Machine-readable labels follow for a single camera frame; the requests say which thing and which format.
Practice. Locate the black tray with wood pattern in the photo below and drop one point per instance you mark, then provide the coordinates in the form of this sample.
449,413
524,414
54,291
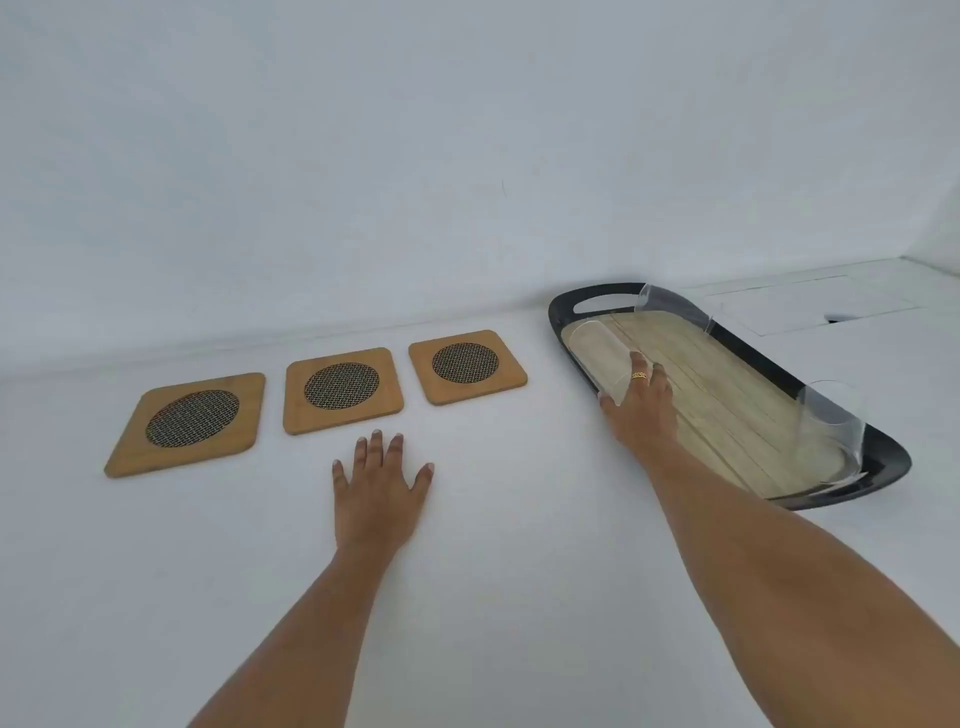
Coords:
739,405

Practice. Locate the person's right forearm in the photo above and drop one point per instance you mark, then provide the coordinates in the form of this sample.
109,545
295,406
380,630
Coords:
780,585

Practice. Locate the clear drinking glass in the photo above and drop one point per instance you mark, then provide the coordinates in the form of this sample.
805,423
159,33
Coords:
596,356
829,427
675,307

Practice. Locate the person's right little finger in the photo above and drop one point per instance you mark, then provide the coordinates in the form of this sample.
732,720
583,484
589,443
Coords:
661,379

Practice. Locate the person's left hand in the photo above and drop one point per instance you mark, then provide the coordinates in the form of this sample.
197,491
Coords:
379,504

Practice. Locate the square wooden mesh coaster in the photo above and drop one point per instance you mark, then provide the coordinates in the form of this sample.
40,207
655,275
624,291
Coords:
342,388
187,421
466,365

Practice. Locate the person's left forearm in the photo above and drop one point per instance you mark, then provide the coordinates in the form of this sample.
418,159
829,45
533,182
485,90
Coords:
300,645

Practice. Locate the person's right thumb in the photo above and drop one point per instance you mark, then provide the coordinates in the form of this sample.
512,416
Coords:
610,406

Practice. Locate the person's right hand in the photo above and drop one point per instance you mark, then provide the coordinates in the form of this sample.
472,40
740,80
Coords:
646,418

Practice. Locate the person's left little finger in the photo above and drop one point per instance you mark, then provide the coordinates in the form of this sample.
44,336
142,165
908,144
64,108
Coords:
339,477

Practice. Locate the person's left middle finger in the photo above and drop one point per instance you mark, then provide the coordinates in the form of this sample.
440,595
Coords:
376,454

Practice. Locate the person's left thumb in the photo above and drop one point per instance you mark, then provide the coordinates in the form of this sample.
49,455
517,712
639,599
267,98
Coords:
422,482

